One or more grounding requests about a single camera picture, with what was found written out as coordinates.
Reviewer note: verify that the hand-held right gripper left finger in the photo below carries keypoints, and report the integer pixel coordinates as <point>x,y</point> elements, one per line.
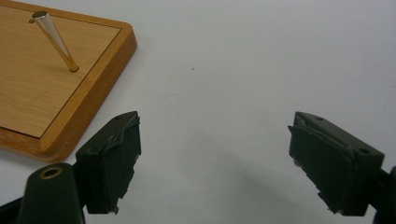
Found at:
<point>106,168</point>

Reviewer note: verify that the wooden pen stand base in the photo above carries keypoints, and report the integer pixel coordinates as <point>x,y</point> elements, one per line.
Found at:
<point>40,93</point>

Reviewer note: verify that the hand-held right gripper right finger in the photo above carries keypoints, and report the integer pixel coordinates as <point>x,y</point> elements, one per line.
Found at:
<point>333,168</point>

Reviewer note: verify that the gold conical pen holder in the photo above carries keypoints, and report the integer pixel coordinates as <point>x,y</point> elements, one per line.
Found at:
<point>53,34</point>

